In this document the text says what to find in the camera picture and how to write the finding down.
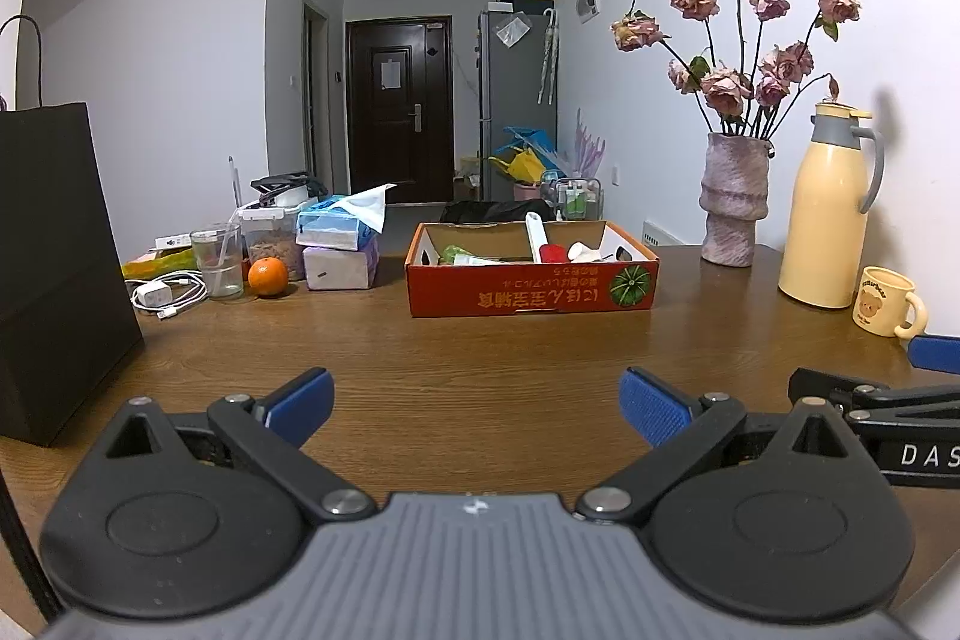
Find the orange fruit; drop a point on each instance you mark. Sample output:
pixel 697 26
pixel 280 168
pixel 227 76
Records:
pixel 268 278

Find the clear plastic pouch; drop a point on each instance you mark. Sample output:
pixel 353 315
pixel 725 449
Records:
pixel 512 30

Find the black paper bag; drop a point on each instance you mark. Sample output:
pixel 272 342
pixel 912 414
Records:
pixel 52 272

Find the cream bear mug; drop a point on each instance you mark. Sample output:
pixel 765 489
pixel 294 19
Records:
pixel 881 302

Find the yellow packet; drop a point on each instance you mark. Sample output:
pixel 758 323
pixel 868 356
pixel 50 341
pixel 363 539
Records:
pixel 154 267

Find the white round device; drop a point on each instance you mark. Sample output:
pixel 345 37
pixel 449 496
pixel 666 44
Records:
pixel 289 199

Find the white stick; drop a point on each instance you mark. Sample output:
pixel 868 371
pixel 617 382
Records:
pixel 233 183

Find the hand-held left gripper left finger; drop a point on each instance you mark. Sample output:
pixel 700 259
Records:
pixel 300 401

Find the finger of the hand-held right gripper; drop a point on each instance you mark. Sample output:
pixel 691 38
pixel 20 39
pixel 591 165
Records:
pixel 814 381
pixel 937 355

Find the side door frame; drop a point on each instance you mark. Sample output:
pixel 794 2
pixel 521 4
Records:
pixel 315 100

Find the white flat box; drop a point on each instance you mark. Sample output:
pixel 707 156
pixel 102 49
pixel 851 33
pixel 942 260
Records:
pixel 176 241

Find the dark brown entrance door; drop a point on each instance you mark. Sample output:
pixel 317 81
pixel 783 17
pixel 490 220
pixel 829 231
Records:
pixel 397 145

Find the white charger brick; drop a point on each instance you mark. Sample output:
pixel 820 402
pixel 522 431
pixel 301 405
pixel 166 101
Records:
pixel 154 295

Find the clear drinking straw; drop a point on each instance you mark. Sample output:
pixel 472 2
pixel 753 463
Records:
pixel 217 250

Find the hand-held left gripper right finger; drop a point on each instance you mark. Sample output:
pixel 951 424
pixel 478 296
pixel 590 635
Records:
pixel 651 411

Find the small cardboard floor box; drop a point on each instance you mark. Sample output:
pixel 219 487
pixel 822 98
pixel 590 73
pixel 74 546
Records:
pixel 469 179

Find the clear drinking glass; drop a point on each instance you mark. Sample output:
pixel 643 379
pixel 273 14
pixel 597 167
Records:
pixel 217 280

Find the purple feather decoration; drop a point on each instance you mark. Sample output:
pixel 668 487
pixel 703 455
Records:
pixel 589 149

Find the clear plastic food container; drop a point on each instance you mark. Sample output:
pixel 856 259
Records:
pixel 274 250

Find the white folded umbrella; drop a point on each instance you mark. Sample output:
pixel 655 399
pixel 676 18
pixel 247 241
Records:
pixel 547 55

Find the black plastic frame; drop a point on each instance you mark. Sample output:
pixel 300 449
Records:
pixel 289 183

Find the paper sheet on door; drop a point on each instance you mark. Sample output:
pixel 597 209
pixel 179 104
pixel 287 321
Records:
pixel 390 72

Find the black garbage bag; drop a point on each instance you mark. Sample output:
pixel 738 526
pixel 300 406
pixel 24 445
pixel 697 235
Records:
pixel 487 211

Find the pink bucket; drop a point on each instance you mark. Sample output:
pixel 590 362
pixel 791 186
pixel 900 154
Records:
pixel 527 192

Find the pink textured vase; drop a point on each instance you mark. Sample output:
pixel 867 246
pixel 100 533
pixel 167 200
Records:
pixel 735 197

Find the grey refrigerator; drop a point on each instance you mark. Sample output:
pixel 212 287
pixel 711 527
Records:
pixel 514 93

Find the blue tissue pack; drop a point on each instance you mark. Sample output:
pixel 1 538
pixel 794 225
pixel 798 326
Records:
pixel 330 227

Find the red cardboard box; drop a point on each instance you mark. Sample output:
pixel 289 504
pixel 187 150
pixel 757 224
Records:
pixel 525 295

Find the blue bag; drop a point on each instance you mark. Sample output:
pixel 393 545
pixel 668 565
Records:
pixel 540 141

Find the white wall heater panel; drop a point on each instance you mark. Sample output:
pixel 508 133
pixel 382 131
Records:
pixel 660 233

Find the bunch of dried pink roses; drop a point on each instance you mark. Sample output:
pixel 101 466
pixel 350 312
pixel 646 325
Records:
pixel 724 85

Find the green small bottle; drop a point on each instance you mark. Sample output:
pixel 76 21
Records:
pixel 454 255

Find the white lint brush red pad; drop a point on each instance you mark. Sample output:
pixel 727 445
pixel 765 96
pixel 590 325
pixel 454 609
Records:
pixel 536 235

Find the white small bottle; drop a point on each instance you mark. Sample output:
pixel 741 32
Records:
pixel 581 250

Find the cream thermos jug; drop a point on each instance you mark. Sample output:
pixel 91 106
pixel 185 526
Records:
pixel 821 220

